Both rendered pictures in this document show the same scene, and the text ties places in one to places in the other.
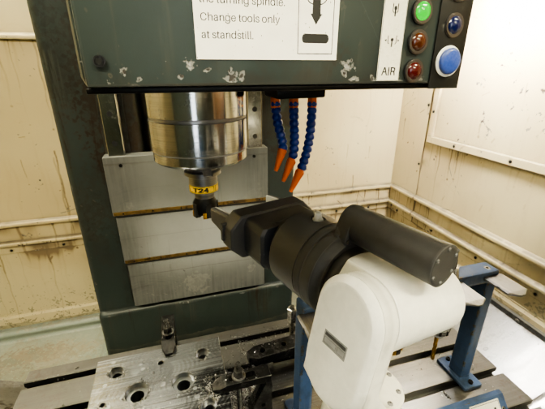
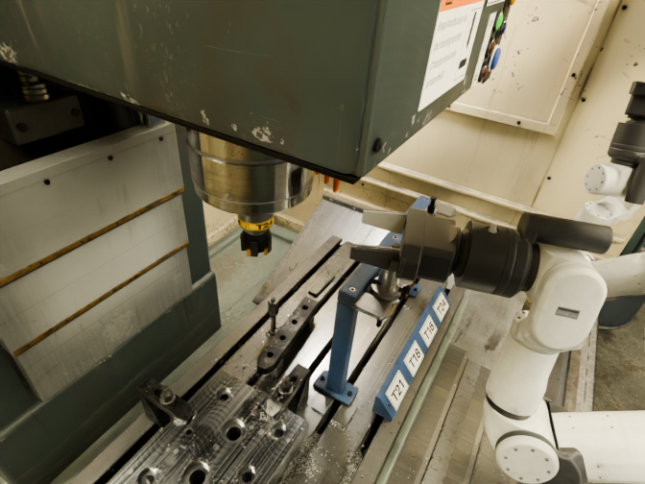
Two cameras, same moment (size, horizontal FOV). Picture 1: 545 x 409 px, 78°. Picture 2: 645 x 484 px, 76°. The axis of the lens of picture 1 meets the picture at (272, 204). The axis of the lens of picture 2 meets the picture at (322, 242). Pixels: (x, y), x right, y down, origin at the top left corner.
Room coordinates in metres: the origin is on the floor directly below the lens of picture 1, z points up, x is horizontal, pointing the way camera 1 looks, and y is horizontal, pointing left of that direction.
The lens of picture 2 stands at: (0.16, 0.40, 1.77)
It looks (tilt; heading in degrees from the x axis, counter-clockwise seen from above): 36 degrees down; 315
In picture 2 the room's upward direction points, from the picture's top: 5 degrees clockwise
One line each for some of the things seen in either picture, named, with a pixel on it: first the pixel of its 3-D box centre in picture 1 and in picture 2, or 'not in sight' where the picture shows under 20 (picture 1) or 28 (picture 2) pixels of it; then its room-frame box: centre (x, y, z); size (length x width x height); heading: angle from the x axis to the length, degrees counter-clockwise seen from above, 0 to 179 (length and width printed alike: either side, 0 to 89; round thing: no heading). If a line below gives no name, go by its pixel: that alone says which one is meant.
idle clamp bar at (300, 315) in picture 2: (293, 349); (288, 337); (0.71, -0.06, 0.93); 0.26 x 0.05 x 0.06; 111
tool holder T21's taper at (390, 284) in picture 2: not in sight; (390, 273); (0.50, -0.13, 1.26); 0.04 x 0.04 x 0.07
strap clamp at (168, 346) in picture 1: (169, 341); (168, 406); (0.69, 0.27, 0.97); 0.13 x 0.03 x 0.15; 16
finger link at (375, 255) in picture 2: (221, 222); (374, 257); (0.40, 0.07, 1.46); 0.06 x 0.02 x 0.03; 33
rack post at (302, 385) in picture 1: (303, 370); (341, 349); (0.53, -0.07, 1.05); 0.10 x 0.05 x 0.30; 16
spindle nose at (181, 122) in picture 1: (199, 122); (253, 143); (0.57, 0.12, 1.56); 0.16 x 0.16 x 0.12
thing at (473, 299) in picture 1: (465, 294); not in sight; (0.57, -0.40, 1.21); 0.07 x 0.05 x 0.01; 16
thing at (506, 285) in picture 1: (508, 286); (443, 209); (0.61, -0.50, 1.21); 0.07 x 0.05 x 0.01; 16
